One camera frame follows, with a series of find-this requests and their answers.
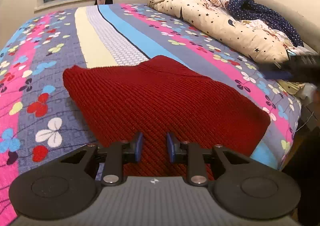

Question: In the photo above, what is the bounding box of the red knitted sweater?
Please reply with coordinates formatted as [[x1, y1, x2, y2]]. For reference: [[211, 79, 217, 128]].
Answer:
[[63, 56, 271, 177]]

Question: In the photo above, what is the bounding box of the colourful floral bed blanket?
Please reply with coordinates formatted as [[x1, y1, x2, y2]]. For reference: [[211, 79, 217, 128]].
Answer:
[[1, 4, 301, 225]]

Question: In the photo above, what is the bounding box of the navy polka-dot garment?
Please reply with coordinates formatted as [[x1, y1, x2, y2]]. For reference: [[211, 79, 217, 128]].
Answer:
[[226, 0, 304, 46]]

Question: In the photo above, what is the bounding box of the cream star-patterned duvet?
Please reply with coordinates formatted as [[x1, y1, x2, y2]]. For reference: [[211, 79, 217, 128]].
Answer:
[[147, 0, 317, 63]]

